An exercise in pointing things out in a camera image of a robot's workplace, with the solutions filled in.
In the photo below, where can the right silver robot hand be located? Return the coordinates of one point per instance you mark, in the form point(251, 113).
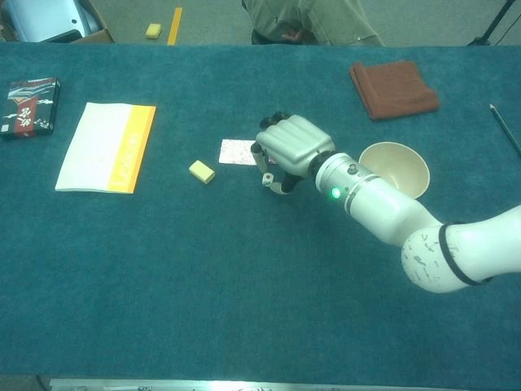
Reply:
point(295, 142)

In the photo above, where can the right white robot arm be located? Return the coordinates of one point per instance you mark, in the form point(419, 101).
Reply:
point(407, 212)

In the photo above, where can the red patterned playing card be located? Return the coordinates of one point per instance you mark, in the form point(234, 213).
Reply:
point(272, 159)

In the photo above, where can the white face-up playing card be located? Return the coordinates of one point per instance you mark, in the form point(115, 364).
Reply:
point(236, 152)

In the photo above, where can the pale yellow eraser block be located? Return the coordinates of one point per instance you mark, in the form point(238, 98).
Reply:
point(202, 171)

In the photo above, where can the cream ceramic bowl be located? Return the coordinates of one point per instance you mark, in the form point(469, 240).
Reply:
point(401, 165)

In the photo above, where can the folded brown cloth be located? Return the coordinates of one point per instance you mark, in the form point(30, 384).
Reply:
point(392, 89)

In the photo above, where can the seated person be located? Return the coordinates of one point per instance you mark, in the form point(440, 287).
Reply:
point(313, 20)

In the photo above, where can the green felt table mat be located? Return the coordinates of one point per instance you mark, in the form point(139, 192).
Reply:
point(203, 264)

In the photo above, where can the orange floor tape strip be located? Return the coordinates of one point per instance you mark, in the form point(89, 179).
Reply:
point(174, 26)

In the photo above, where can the yellow sponge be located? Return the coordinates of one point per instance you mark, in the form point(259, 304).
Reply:
point(154, 31)

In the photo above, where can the white and orange booklet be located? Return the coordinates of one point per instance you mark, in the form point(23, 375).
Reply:
point(106, 147)

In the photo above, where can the dark pencil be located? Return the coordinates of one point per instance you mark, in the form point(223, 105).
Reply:
point(506, 128)

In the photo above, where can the black tripod stand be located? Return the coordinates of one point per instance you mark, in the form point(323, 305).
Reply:
point(490, 28)

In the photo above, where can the cardboard box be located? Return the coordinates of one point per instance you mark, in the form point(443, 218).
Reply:
point(91, 36)

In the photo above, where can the black playing card box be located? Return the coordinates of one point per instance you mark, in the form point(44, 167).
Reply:
point(30, 107)

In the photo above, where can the grey plastic bin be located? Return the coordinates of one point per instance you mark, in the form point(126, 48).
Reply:
point(45, 18)

